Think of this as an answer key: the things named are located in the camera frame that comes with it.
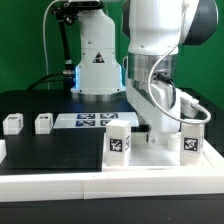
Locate white cable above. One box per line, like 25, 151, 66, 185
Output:
41, 0, 63, 90

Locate black cables on table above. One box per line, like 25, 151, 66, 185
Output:
26, 73, 75, 92

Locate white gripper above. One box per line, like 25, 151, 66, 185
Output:
125, 78, 201, 146

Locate white fence bar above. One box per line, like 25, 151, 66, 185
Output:
0, 167, 224, 202
203, 141, 224, 169

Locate white square tabletop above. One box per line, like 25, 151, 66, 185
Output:
102, 132, 214, 170

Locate white sheet with tags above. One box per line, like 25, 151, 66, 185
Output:
54, 112, 139, 129

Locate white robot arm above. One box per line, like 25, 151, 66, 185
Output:
69, 0, 218, 144

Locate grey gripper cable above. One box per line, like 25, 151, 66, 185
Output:
147, 6, 212, 126

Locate white left fence block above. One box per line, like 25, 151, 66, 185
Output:
0, 140, 7, 164

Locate white front fence bar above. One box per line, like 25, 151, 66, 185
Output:
0, 167, 224, 202

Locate white right fence bar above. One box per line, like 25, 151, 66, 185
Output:
203, 141, 224, 169

